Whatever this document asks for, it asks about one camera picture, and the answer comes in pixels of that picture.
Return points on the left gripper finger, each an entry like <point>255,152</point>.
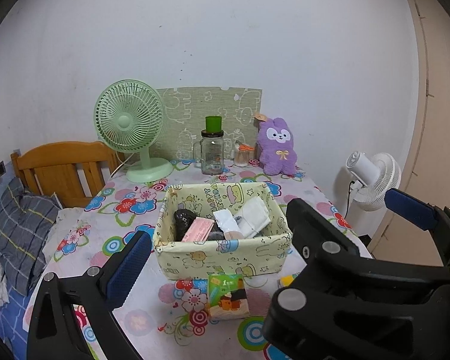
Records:
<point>54,331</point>

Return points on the green cup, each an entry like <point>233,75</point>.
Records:
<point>213,124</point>

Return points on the green desk fan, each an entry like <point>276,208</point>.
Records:
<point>129,117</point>

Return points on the glass mason jar mug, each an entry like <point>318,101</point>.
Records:
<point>209,153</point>

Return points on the green tissue pack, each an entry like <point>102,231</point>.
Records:
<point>227,297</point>

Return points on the blue bed sheet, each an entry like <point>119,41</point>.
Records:
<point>13,332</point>

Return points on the toothpick jar orange lid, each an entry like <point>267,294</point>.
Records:
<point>243,153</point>

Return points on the white standing fan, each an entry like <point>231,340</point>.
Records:
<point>372,177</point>

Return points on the grey plaid pillow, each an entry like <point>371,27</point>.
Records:
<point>25,222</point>

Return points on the yellow cartoon fabric box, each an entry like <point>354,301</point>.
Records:
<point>263,254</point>

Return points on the black plastic bag bundle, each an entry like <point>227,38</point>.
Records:
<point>183,219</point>

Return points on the green patterned board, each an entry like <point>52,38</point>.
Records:
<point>191,110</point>

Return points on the purple plush bunny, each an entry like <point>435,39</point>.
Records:
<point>275,144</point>

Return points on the pink paper packet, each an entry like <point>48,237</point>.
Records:
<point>199,230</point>

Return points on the white tissue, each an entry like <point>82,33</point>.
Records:
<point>228,225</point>

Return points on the floral tablecloth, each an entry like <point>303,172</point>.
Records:
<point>168,319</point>

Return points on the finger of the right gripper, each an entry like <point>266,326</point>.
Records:
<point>320,244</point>
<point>424,216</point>

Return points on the yellow cartoon tissue pack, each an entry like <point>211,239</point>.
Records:
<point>285,281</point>

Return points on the beige door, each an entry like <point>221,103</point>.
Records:
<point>423,115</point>

